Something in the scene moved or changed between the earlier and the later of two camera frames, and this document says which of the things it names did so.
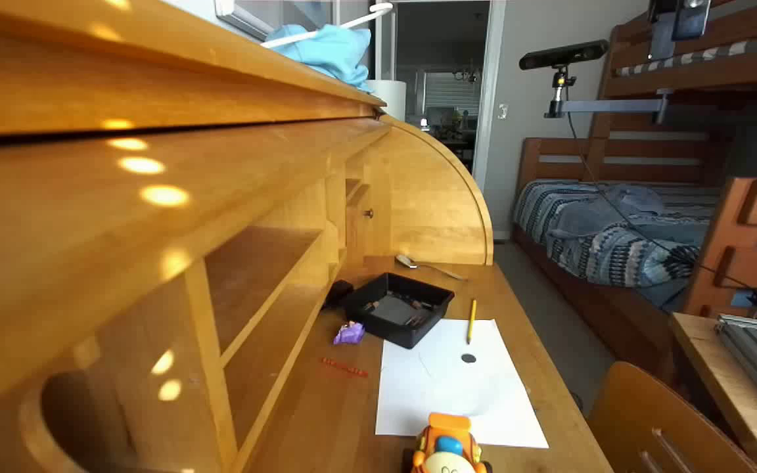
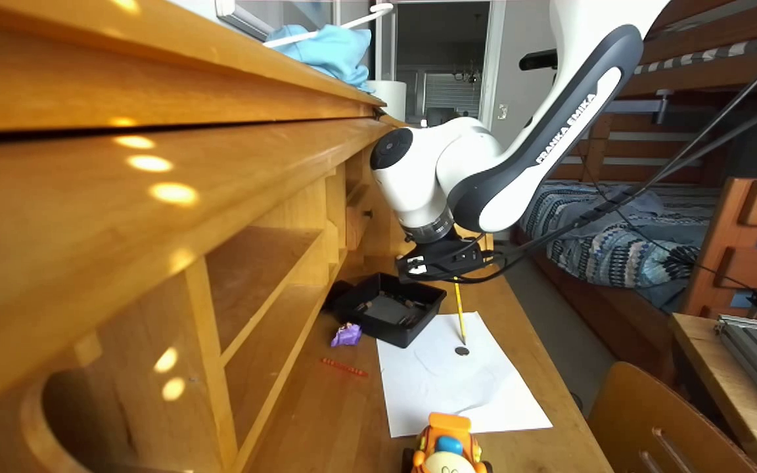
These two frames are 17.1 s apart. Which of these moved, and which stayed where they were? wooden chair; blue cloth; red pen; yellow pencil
Moved: yellow pencil
Stayed: red pen; wooden chair; blue cloth
